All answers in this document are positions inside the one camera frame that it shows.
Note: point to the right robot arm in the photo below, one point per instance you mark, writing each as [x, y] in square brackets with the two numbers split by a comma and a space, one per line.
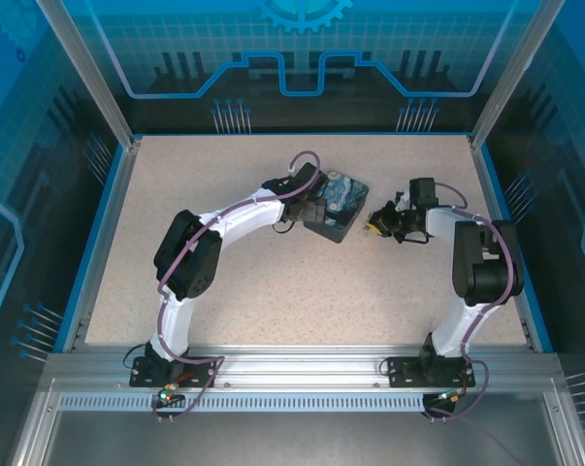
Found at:
[486, 272]

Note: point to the starry night printed box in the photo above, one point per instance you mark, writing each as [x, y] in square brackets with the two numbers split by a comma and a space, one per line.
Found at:
[343, 199]

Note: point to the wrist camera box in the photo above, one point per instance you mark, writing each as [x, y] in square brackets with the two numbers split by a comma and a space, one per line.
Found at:
[294, 170]
[401, 199]

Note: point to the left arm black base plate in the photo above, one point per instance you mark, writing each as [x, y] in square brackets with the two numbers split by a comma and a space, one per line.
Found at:
[146, 374]

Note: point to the aluminium mounting rail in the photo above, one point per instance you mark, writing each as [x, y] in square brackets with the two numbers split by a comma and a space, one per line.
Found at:
[297, 364]

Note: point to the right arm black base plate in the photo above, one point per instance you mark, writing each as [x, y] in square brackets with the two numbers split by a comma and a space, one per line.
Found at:
[403, 371]

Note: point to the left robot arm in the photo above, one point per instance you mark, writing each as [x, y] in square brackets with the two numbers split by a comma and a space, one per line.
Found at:
[190, 257]

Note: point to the aluminium corner post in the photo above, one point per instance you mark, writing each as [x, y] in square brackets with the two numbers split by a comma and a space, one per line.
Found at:
[93, 73]
[515, 73]

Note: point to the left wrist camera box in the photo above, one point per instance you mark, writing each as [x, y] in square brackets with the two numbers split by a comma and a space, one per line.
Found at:
[294, 170]

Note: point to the aluminium side rail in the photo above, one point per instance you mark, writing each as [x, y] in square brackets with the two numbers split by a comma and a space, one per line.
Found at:
[497, 218]
[105, 233]

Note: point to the small connector board with LED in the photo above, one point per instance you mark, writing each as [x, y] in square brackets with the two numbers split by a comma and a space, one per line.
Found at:
[449, 397]
[165, 395]

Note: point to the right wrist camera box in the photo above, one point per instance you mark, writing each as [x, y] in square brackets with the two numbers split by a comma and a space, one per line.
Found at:
[401, 199]

